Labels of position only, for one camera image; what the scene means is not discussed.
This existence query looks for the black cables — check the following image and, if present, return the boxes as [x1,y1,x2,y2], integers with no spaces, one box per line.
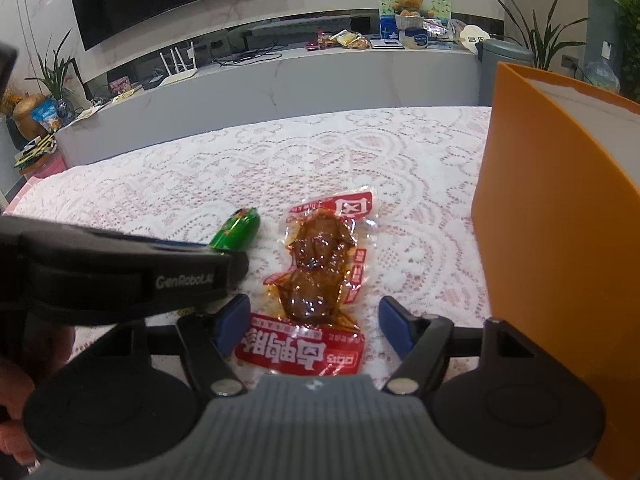
[215,46,287,67]

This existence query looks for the brown round vase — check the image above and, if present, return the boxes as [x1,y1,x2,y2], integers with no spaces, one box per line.
[12,94,48,139]

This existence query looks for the clear red braised meat packet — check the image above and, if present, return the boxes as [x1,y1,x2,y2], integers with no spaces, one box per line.
[235,191,378,377]

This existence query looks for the grey marble television counter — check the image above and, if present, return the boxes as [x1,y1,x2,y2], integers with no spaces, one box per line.
[55,7,481,168]

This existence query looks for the small green snack packet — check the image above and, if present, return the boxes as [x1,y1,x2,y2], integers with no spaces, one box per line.
[208,207,261,253]

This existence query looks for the person's left hand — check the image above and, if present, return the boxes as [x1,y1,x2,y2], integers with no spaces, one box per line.
[0,325,77,473]

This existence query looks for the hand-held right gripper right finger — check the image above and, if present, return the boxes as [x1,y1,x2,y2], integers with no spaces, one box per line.
[378,296,546,395]

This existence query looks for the brown teddy bear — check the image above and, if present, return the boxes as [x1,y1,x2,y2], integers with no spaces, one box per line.
[391,0,436,18]

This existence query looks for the grey trash bin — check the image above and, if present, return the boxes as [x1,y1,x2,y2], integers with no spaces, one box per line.
[475,39,535,106]

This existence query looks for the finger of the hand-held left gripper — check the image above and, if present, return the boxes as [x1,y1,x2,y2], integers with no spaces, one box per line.
[150,239,250,293]

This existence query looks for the white router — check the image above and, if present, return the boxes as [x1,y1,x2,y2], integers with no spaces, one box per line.
[159,42,198,83]

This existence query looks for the green ivy plant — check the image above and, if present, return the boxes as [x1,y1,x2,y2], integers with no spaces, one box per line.
[600,0,640,98]

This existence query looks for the potted plant with thin leaves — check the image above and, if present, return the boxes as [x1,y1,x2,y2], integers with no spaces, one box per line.
[25,30,76,106]

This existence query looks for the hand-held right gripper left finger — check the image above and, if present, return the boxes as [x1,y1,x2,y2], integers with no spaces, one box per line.
[115,294,252,396]

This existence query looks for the orange cardboard box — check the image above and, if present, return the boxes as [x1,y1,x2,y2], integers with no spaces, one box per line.
[471,61,640,478]

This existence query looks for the pink lace tablecloth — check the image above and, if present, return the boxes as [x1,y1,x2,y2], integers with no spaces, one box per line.
[10,105,496,393]

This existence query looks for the pile of snacks on counter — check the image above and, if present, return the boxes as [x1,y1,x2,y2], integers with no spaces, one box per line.
[306,30,371,52]

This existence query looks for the long leaf potted plant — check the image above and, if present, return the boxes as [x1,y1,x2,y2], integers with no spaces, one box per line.
[492,0,588,71]

